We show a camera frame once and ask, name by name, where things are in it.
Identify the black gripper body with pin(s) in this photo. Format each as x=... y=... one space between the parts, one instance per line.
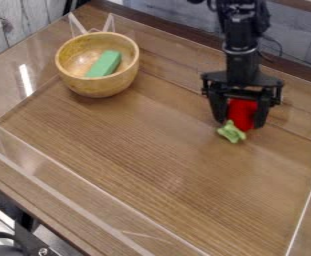
x=219 y=88

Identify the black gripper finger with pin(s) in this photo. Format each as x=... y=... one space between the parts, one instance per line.
x=262 y=111
x=218 y=103

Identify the red plush strawberry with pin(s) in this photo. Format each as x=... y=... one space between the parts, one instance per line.
x=239 y=120

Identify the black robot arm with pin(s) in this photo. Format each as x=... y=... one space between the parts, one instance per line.
x=243 y=20

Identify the green rectangular block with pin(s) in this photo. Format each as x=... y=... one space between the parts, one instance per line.
x=106 y=64

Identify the clear acrylic tray walls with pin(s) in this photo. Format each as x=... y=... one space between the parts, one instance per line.
x=127 y=174

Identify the wooden bowl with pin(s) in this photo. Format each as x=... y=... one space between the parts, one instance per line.
x=76 y=56

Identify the black table leg bracket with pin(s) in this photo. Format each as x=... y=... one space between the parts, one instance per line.
x=34 y=246

